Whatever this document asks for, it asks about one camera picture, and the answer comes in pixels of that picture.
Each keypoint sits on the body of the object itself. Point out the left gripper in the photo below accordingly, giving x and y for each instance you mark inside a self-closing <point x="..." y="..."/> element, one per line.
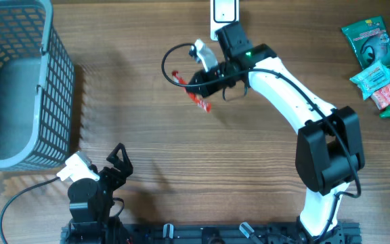
<point x="118" y="179"/>

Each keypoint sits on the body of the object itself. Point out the white barcode scanner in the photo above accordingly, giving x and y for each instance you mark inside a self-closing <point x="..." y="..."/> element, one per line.
<point x="222" y="12"/>

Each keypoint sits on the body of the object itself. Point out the grey plastic mesh basket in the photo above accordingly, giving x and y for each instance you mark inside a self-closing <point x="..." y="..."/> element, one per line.
<point x="36" y="88"/>

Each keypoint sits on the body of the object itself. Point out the green 3M gloves packet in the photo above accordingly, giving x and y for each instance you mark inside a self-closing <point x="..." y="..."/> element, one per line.
<point x="369" y="40"/>

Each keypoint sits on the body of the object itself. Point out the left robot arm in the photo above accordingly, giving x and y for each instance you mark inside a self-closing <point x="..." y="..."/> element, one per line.
<point x="91" y="202"/>

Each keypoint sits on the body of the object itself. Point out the red white small packet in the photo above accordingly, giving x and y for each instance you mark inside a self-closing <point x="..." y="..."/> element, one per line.
<point x="381" y="97"/>

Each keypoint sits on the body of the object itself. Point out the red Nescafe stick sachet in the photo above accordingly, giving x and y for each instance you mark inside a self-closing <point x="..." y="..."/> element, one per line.
<point x="197" y="99"/>

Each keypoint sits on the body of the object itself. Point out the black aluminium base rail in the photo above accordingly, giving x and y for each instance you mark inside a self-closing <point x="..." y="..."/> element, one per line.
<point x="277" y="232"/>

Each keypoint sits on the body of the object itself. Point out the pale teal tissue packet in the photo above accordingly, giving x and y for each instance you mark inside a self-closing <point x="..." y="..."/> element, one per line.
<point x="372" y="79"/>

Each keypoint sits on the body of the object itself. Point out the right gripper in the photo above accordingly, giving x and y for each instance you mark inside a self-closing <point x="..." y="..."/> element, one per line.
<point x="202" y="76"/>

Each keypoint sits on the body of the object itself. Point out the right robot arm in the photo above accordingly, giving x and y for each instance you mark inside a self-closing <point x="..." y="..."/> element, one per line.
<point x="329" y="150"/>

